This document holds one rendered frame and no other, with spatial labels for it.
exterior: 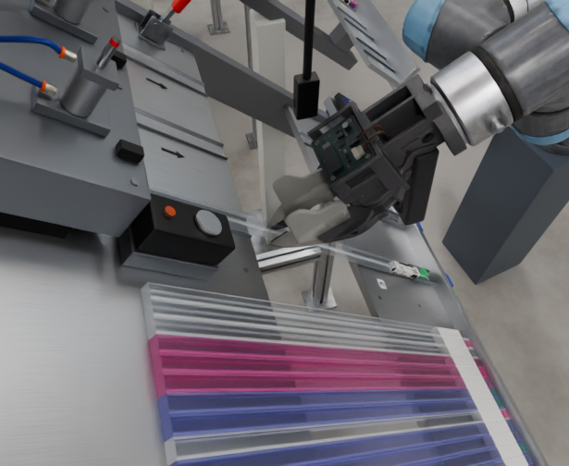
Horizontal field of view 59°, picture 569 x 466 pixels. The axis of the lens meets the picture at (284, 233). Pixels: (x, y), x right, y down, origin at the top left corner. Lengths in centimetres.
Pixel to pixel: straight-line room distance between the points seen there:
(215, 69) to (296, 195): 29
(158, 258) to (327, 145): 18
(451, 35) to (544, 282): 128
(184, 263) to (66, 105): 14
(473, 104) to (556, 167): 83
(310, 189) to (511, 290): 126
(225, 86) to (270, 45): 34
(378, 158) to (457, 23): 22
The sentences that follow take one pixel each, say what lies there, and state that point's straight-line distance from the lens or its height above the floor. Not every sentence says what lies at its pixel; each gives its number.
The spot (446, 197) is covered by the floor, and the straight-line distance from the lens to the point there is 186.
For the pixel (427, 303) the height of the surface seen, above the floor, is 75.
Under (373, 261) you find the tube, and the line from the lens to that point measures 65.
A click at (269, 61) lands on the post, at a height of 72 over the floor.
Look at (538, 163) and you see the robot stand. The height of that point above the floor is 53.
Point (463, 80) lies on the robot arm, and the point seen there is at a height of 112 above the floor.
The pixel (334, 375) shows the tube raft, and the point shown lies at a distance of 47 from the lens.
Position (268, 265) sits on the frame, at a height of 32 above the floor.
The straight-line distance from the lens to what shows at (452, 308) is 78.
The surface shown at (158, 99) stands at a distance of 58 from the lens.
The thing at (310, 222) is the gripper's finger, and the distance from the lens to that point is 49.
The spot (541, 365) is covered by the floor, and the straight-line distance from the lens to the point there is 165.
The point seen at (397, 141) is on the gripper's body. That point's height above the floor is 108.
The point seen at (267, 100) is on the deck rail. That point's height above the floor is 86.
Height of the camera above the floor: 139
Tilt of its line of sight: 56 degrees down
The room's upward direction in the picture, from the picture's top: straight up
